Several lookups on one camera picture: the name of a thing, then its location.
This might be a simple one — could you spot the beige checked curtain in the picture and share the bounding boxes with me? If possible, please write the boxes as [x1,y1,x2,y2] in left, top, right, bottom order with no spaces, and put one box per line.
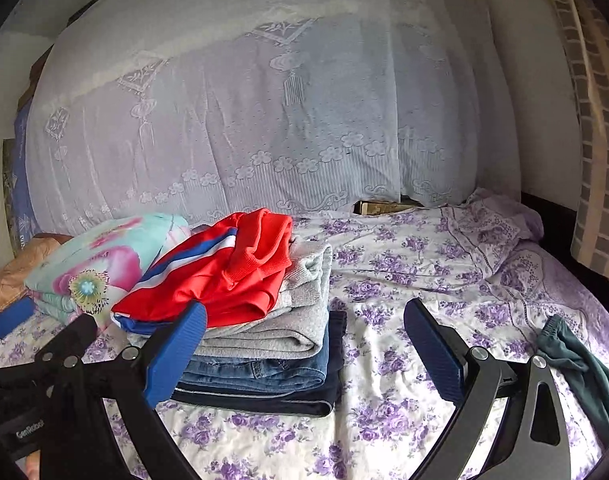
[531,0,609,281]

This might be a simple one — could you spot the dark green garment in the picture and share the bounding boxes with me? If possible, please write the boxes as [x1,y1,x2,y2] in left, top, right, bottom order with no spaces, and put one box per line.
[537,315,609,443]

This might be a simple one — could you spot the blue folded jeans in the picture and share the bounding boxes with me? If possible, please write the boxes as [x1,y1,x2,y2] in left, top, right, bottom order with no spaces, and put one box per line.
[179,335,330,395]

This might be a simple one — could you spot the orange patterned cloth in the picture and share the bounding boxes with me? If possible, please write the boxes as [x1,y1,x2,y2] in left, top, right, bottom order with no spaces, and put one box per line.
[0,234,72,318]

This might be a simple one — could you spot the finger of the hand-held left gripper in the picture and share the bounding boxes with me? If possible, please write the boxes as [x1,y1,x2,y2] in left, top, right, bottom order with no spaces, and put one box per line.
[0,299,36,339]
[34,314,99,366]

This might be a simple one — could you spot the floral folded blanket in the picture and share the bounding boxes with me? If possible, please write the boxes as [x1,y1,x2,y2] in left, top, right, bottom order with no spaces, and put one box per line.
[24,212,192,333]

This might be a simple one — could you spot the grey folded sweatpants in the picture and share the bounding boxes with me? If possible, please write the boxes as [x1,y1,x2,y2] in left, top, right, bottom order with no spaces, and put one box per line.
[192,225,333,361]

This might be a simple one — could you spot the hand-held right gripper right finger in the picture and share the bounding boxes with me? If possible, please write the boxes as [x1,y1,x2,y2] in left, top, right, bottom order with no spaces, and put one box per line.
[403,299,572,480]

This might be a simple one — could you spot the dark navy folded pants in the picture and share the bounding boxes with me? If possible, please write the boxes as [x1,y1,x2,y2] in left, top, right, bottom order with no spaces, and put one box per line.
[172,310,347,417]

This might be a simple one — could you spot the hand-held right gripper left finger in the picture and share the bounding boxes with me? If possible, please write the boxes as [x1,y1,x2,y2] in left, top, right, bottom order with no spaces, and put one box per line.
[38,301,208,480]

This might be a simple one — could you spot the blue printed bag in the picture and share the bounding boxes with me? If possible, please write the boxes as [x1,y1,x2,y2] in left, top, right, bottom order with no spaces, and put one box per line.
[12,102,42,241]

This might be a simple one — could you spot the green patterned board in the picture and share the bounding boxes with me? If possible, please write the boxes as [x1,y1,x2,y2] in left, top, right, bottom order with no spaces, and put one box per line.
[2,137,22,228]

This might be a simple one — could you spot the purple floral bed sheet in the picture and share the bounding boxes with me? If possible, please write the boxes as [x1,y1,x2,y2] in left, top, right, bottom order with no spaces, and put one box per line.
[0,187,609,480]

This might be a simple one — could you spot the red tracksuit jacket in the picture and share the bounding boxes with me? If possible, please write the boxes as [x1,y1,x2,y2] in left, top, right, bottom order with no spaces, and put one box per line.
[110,211,294,338]

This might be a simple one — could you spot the white lace cover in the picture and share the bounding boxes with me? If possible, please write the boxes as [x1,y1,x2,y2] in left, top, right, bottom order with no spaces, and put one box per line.
[24,0,522,241]

